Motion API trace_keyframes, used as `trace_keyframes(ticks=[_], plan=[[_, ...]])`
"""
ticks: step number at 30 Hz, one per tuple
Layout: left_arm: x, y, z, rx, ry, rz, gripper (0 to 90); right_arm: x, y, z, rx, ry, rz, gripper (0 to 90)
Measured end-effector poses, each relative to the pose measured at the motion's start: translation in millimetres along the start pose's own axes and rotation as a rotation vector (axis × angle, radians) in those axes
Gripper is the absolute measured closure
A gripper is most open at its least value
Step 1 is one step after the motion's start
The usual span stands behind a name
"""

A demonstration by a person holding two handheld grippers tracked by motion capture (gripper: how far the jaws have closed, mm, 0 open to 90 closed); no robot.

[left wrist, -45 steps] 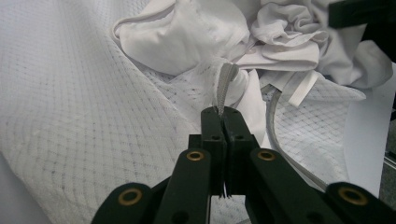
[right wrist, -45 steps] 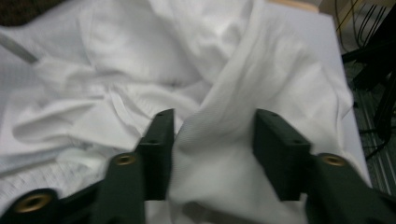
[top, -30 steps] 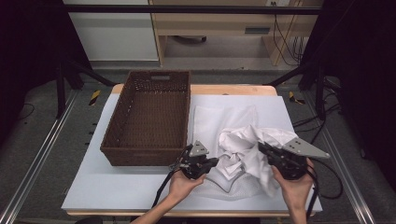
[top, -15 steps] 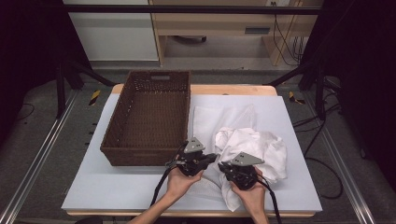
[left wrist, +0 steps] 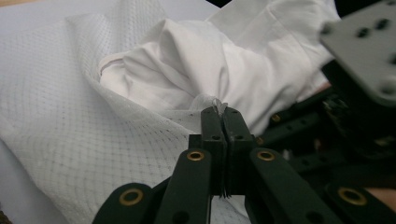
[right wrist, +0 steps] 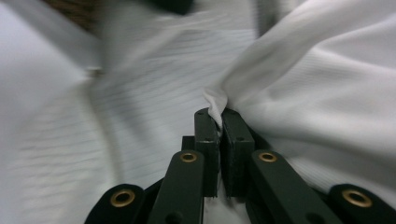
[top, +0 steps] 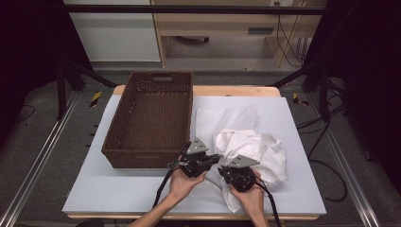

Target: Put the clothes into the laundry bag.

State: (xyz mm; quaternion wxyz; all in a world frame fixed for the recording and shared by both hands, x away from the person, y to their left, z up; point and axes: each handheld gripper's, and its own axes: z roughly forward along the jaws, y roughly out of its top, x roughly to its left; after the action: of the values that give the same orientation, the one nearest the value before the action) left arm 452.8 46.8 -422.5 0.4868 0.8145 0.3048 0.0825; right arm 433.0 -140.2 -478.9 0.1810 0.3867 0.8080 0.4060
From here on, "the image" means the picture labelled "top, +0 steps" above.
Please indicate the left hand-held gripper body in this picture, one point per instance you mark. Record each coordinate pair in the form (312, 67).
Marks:
(194, 164)

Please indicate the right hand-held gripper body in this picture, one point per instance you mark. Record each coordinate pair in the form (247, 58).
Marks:
(239, 178)

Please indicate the white shirt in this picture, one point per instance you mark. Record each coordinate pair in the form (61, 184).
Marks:
(252, 145)

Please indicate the white mesh laundry bag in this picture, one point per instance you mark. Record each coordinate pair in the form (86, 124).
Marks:
(214, 123)

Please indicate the brown wicker basket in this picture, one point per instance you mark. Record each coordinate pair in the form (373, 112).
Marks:
(151, 119)

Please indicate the person's left hand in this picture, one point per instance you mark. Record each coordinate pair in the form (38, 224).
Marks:
(183, 186)

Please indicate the person's right hand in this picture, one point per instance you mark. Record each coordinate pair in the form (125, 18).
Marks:
(253, 198)

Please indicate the wooden table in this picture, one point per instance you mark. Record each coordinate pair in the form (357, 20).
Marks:
(246, 90)

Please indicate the yellow black tape strip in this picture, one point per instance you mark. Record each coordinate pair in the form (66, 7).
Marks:
(96, 98)
(295, 97)

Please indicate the black metal stand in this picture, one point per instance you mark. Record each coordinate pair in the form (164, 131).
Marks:
(324, 94)
(61, 91)

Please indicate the light wooden desk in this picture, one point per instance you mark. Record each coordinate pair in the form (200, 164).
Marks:
(214, 23)

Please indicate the white cabinet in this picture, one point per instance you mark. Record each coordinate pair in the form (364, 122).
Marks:
(116, 38)

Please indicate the black curtain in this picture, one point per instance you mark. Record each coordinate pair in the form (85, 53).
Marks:
(372, 63)
(28, 47)

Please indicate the aluminium floor rail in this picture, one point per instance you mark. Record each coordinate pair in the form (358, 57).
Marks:
(346, 167)
(38, 157)

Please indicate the black horizontal frame bar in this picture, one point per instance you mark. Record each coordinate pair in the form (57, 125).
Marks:
(189, 9)

